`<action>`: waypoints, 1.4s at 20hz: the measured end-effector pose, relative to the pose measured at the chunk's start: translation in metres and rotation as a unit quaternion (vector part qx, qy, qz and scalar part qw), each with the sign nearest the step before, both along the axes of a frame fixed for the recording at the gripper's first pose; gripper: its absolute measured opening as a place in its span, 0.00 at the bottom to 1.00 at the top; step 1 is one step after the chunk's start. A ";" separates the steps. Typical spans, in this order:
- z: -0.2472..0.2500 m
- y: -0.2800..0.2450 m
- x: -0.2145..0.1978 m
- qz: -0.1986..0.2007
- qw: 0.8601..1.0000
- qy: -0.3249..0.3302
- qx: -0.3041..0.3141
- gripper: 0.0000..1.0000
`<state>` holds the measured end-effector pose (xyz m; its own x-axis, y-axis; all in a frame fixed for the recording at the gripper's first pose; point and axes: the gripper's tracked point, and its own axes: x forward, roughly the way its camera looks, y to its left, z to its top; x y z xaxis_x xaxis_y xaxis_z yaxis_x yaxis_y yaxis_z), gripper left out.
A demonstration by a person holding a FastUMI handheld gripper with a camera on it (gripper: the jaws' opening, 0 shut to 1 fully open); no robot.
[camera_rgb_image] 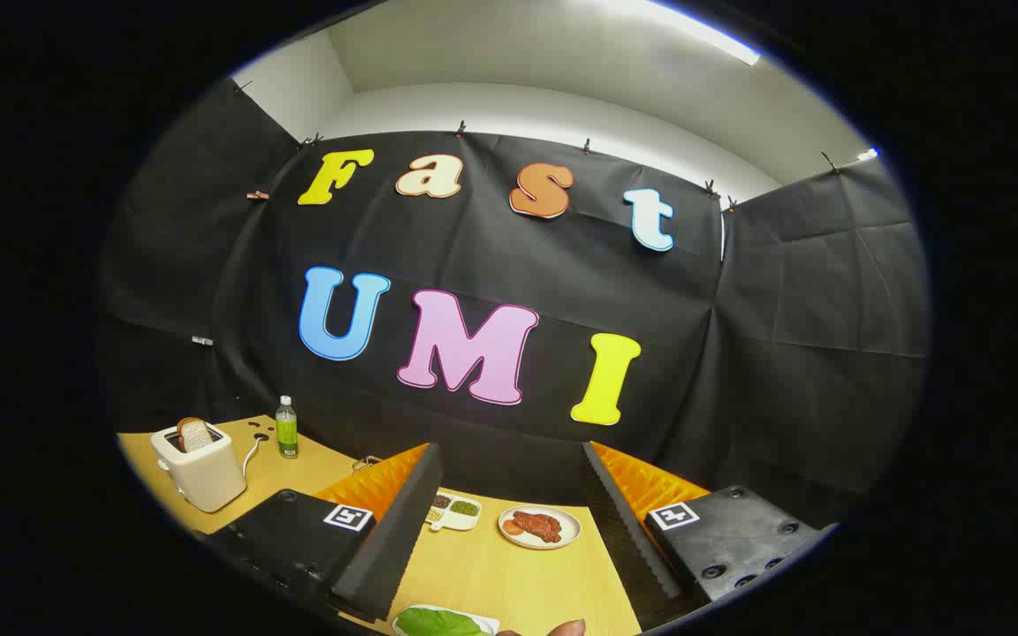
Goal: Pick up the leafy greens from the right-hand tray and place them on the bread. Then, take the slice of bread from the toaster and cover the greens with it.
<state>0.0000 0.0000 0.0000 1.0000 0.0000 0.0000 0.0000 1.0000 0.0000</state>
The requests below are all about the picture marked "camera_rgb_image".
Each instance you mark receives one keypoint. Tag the round white plate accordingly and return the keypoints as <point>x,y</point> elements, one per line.
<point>566,530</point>

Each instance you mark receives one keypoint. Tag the white bread slice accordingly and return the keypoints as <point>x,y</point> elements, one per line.
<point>195,435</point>

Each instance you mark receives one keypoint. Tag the white divided dish with beans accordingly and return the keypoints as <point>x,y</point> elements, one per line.
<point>456,514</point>

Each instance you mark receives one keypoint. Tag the green lettuce leaf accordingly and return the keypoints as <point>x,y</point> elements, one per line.
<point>438,624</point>

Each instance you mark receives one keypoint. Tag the white toaster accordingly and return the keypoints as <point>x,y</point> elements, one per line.
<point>204,477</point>

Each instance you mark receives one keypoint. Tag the pale green round plate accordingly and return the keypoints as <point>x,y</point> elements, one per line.
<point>487,625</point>

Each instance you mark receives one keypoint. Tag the green label drink bottle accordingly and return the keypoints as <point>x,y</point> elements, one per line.
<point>286,433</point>

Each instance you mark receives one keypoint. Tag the red meat slice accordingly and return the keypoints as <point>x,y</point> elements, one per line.
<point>540,526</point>

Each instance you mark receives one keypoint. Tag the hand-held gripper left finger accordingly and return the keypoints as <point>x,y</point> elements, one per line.
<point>394,530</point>

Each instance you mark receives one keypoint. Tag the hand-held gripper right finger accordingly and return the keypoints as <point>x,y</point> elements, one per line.
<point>619,530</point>

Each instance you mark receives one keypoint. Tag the black backdrop cloth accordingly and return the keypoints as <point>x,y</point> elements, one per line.
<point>518,256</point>

